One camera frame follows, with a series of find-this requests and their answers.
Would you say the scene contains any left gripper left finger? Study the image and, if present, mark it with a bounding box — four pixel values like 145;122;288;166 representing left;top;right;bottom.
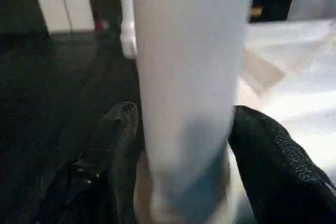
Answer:
39;101;140;224

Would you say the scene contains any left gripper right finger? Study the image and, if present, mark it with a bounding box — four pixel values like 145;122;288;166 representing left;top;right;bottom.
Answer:
228;105;336;224

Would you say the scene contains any white plastic table top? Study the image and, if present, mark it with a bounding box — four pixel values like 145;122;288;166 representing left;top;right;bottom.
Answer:
135;20;336;224

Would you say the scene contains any white table leg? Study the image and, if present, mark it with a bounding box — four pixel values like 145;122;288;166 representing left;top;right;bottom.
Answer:
131;0;257;224
120;0;138;59

